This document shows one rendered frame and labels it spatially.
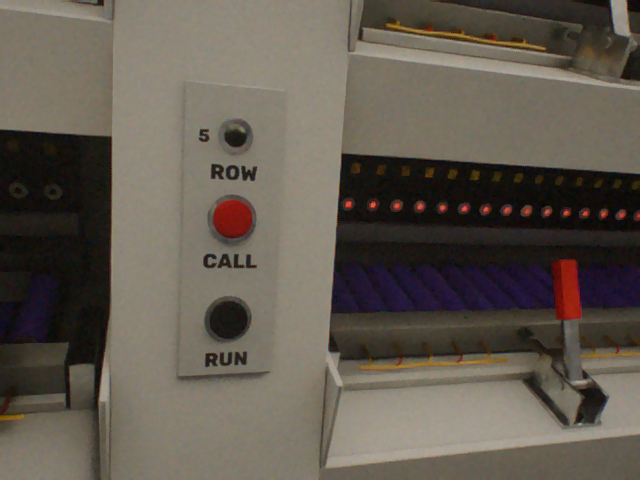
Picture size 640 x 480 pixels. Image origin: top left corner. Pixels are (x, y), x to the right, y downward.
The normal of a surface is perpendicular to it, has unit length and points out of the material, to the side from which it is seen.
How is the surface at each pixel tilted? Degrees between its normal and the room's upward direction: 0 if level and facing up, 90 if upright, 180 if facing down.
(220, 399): 90
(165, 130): 90
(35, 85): 108
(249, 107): 90
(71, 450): 18
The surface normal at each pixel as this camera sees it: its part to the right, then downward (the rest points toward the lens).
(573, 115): 0.26, 0.45
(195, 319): 0.29, 0.15
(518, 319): 0.15, -0.89
